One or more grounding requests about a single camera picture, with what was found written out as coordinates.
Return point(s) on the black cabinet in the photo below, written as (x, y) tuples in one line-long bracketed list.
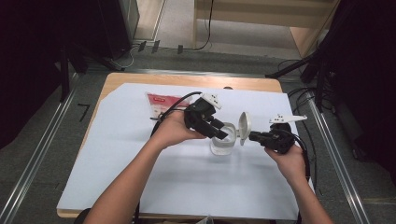
[(106, 28)]

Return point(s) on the light wooden furniture frame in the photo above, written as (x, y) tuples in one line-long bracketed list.
[(249, 11)]

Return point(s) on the black tripod stand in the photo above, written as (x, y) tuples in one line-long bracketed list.
[(299, 63)]

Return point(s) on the person's left hand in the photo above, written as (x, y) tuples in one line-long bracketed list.
[(171, 130)]

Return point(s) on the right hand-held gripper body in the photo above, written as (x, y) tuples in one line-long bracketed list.
[(278, 140)]

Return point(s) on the metal floor rail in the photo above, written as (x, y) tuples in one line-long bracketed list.
[(34, 161), (341, 161)]

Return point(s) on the red and white pouch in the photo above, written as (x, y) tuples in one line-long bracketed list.
[(162, 102)]

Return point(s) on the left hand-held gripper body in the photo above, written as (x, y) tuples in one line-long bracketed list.
[(197, 115)]

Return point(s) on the white jug with lid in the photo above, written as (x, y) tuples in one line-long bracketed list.
[(222, 146)]

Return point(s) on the person's right hand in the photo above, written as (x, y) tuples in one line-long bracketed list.
[(291, 165)]

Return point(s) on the wooden table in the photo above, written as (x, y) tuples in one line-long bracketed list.
[(174, 79)]

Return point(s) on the white table sheet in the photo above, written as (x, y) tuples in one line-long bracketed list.
[(193, 186)]

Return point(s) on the small black floor block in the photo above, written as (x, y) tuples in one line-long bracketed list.
[(142, 46), (155, 46), (180, 49)]

